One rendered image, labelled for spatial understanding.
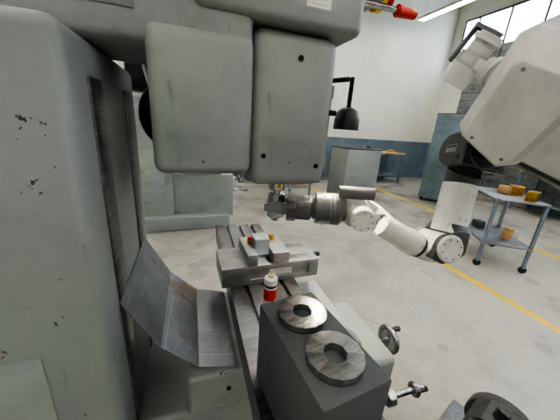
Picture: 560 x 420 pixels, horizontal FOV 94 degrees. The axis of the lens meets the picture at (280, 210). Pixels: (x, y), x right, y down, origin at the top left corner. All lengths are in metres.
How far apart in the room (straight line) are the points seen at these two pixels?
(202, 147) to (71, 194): 0.23
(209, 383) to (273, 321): 0.34
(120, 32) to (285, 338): 0.57
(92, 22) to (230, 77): 0.22
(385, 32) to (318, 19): 8.64
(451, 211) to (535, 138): 0.27
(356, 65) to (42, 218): 8.39
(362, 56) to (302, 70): 8.14
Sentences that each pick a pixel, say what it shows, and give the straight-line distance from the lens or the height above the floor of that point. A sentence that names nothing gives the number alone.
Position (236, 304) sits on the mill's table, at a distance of 0.84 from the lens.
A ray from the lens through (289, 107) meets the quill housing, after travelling 0.60.
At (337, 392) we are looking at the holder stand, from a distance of 0.43.
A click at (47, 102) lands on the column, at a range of 0.47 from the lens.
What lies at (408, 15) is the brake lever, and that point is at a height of 1.69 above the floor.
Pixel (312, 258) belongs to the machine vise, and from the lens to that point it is 0.96.
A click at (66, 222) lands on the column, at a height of 1.29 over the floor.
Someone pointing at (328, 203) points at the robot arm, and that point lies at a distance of 0.70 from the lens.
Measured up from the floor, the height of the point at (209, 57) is 1.55.
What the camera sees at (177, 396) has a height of 0.73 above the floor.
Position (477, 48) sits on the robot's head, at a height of 1.64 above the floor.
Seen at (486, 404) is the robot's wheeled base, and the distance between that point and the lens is 1.29.
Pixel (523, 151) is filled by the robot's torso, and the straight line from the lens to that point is 0.72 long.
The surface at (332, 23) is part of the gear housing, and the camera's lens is 0.64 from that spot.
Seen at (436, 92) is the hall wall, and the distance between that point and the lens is 10.48.
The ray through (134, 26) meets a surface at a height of 1.59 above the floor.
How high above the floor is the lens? 1.45
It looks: 18 degrees down
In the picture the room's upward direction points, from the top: 4 degrees clockwise
